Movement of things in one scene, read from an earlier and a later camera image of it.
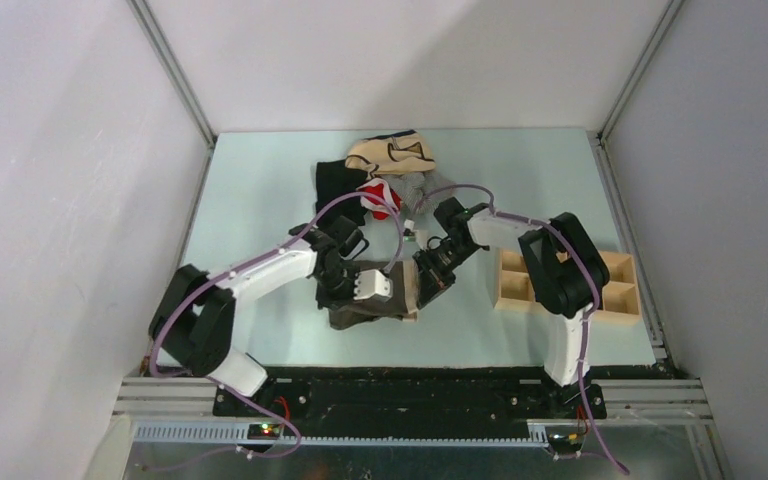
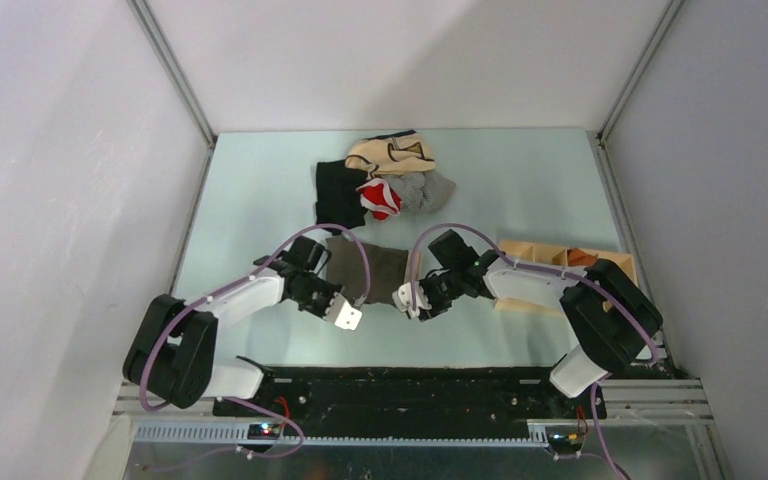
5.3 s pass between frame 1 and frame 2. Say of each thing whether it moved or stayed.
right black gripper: moved
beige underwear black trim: stayed
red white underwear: stayed
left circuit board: stayed
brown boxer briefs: moved
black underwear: stayed
